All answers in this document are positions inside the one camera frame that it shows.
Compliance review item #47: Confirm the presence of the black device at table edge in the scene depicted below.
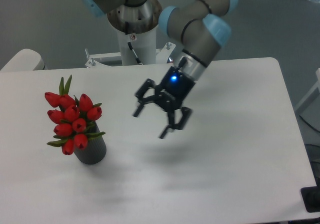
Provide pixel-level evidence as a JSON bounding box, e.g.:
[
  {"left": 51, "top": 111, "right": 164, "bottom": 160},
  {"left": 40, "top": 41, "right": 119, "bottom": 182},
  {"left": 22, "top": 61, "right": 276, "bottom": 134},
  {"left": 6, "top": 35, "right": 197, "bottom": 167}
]
[{"left": 300, "top": 186, "right": 320, "bottom": 213}]

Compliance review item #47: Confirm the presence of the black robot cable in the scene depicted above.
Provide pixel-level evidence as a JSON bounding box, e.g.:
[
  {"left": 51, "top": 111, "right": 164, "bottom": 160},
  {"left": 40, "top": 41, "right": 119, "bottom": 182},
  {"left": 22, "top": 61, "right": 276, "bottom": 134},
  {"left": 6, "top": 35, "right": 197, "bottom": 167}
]
[{"left": 126, "top": 41, "right": 144, "bottom": 66}]

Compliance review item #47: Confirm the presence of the red tulip bouquet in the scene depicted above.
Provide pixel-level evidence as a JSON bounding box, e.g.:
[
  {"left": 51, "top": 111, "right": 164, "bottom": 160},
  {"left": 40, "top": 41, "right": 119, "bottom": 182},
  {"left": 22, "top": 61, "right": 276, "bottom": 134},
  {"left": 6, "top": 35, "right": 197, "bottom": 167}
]
[{"left": 44, "top": 76, "right": 106, "bottom": 155}]

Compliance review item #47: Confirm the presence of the white furniture leg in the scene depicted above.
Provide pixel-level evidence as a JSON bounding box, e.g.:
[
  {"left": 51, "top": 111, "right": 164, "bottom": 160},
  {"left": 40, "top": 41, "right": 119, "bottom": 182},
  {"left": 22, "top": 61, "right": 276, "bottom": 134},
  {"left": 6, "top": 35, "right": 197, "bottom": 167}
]
[{"left": 294, "top": 69, "right": 320, "bottom": 115}]

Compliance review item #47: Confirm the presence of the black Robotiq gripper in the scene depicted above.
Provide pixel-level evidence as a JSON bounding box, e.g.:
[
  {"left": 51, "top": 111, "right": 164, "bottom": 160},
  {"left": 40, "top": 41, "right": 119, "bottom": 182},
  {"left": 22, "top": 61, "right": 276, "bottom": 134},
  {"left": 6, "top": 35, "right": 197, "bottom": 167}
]
[{"left": 132, "top": 57, "right": 196, "bottom": 139}]

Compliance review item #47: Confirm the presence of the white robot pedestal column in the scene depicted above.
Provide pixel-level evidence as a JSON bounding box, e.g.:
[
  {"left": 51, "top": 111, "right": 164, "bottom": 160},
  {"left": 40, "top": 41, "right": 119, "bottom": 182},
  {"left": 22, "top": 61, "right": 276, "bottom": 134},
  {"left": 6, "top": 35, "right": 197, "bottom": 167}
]
[{"left": 116, "top": 26, "right": 157, "bottom": 66}]

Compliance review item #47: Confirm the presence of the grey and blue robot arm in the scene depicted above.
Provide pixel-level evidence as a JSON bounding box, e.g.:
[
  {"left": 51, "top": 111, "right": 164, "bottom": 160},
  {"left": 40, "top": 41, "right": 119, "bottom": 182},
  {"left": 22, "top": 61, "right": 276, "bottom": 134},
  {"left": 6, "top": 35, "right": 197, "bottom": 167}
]
[{"left": 82, "top": 0, "right": 239, "bottom": 138}]

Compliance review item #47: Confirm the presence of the dark grey ribbed vase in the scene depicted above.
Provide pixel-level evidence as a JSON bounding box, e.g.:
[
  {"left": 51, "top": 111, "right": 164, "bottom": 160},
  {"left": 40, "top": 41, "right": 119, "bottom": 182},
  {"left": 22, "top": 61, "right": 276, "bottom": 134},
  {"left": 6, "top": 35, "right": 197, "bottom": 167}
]
[{"left": 73, "top": 122, "right": 107, "bottom": 165}]

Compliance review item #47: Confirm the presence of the white metal base frame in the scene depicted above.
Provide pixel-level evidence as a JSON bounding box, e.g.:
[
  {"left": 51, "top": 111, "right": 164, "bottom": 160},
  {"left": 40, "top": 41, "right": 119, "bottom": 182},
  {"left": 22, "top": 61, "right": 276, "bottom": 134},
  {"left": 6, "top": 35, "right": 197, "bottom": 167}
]
[{"left": 84, "top": 42, "right": 176, "bottom": 68}]

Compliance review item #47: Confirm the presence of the white chair armrest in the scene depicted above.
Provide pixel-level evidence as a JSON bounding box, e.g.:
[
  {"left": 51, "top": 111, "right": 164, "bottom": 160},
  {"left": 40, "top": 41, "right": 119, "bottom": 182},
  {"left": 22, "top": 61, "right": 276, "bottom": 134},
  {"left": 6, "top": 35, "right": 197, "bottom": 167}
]
[{"left": 1, "top": 49, "right": 47, "bottom": 73}]

